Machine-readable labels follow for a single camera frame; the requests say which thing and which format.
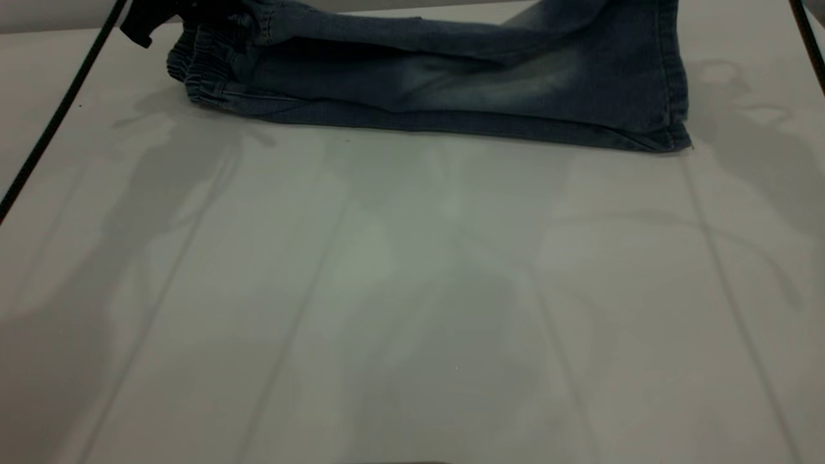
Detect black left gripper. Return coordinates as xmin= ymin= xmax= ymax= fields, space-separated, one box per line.
xmin=119 ymin=0 xmax=258 ymax=49

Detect blue denim shorts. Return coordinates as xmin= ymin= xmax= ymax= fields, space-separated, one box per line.
xmin=166 ymin=0 xmax=694 ymax=154

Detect black left wrist camera cable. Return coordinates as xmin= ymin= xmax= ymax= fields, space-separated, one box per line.
xmin=0 ymin=0 xmax=130 ymax=225

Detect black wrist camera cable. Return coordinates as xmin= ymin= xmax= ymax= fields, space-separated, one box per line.
xmin=789 ymin=0 xmax=825 ymax=99
xmin=0 ymin=0 xmax=130 ymax=225

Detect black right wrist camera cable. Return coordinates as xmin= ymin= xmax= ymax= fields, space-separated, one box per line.
xmin=789 ymin=0 xmax=825 ymax=99

